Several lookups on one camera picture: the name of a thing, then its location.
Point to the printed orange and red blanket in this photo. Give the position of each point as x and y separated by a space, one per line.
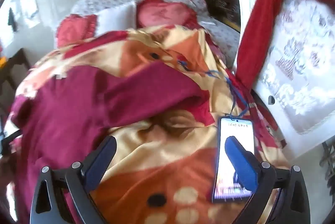
162 156

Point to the red hanging cloth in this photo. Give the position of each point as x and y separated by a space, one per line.
264 17

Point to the white chair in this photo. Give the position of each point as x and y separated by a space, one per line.
285 129

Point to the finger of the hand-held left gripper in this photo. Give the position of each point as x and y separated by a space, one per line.
10 138

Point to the dark wooden side table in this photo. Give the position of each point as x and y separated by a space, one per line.
15 64

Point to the small red heart pillow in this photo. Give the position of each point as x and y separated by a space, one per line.
70 31
93 23

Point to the smartphone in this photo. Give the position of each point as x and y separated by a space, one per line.
235 129

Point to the dark metal stand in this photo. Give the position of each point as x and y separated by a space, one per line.
328 161

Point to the large red heart pillow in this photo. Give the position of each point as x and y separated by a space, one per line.
162 13

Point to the window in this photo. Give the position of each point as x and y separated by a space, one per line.
39 1

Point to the orange box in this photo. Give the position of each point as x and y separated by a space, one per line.
2 61

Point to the dark carved wooden cabinet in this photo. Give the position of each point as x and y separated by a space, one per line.
222 4

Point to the white lace cloth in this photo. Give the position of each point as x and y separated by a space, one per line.
306 51

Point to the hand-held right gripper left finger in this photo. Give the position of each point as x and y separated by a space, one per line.
100 163

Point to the maroon shirt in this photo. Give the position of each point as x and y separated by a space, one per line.
65 108

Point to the dark hanging garment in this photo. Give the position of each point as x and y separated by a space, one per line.
12 20

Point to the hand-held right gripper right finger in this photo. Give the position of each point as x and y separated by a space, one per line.
240 158

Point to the white pillow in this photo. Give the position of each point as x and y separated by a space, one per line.
117 17

